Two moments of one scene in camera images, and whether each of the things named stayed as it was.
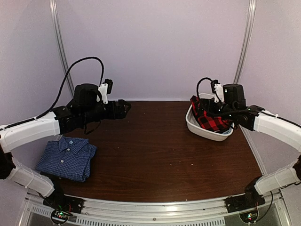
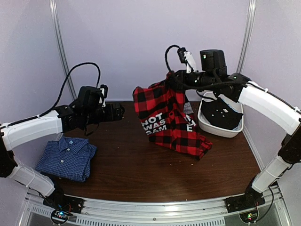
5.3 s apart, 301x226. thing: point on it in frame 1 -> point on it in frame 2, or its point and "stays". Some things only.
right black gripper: [209, 102] -> [181, 83]
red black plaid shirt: [214, 124] -> [165, 117]
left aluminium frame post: [56, 15] stays
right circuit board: [249, 217] stays
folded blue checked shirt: [67, 158] stays
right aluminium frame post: [250, 20] stays
